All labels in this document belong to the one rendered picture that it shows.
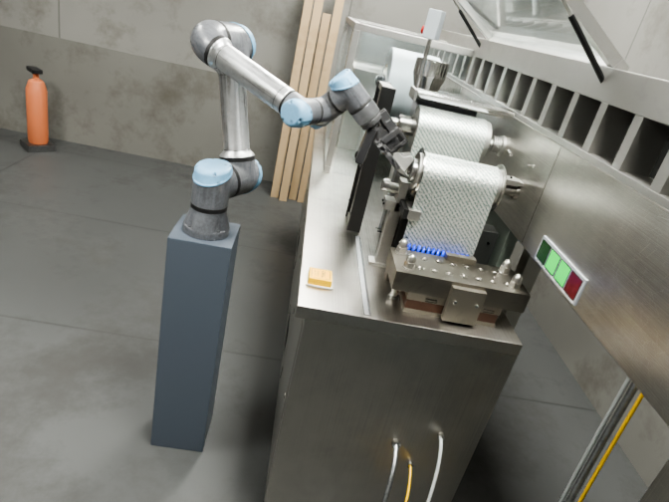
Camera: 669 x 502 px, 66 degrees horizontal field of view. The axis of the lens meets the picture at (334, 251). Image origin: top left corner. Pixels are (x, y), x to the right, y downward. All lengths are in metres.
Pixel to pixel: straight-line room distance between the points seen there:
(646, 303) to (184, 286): 1.29
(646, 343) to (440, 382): 0.68
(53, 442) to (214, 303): 0.86
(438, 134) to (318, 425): 1.02
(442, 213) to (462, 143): 0.30
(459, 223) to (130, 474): 1.46
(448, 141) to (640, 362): 0.97
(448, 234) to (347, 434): 0.70
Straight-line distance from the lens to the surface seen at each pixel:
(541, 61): 1.85
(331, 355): 1.50
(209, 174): 1.61
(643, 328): 1.13
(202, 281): 1.72
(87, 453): 2.22
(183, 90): 5.00
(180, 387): 2.00
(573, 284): 1.32
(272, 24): 4.82
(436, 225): 1.61
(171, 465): 2.16
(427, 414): 1.68
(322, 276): 1.53
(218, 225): 1.69
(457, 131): 1.79
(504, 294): 1.55
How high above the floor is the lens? 1.65
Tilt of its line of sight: 25 degrees down
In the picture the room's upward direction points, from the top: 13 degrees clockwise
